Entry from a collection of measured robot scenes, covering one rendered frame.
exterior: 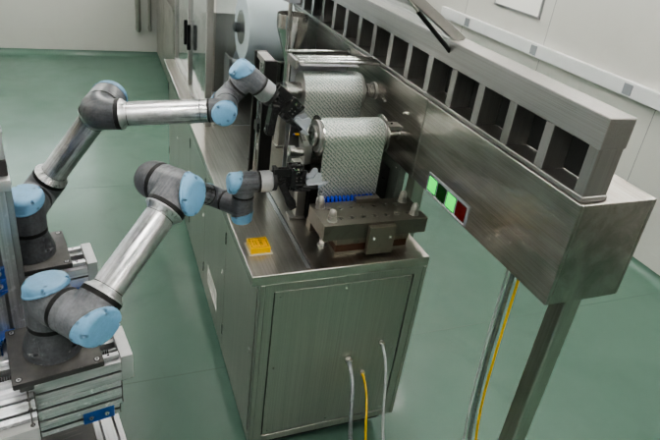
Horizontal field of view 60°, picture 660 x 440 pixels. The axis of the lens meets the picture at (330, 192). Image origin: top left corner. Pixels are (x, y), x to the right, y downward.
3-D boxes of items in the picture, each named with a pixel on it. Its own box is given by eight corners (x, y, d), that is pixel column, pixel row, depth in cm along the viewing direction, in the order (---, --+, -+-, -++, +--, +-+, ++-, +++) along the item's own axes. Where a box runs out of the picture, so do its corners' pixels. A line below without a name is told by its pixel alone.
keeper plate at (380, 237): (363, 251, 204) (368, 225, 199) (389, 248, 208) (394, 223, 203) (366, 255, 202) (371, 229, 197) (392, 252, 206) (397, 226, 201)
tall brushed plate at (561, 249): (252, 27, 400) (254, -19, 386) (290, 28, 410) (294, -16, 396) (538, 306, 148) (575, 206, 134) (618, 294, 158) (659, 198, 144)
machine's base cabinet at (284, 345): (168, 177, 431) (167, 64, 392) (252, 173, 454) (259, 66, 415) (244, 462, 226) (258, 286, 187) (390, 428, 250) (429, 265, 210)
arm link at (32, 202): (1, 236, 185) (-5, 198, 179) (17, 214, 197) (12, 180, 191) (40, 238, 187) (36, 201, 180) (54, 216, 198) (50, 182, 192)
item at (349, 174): (316, 199, 211) (322, 153, 203) (374, 194, 220) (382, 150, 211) (317, 199, 211) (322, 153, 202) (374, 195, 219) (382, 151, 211)
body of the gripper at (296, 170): (308, 171, 199) (275, 172, 195) (306, 192, 203) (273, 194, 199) (302, 161, 205) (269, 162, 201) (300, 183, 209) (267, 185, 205)
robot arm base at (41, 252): (8, 268, 186) (4, 243, 182) (4, 245, 197) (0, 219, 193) (59, 259, 194) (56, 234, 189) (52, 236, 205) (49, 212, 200)
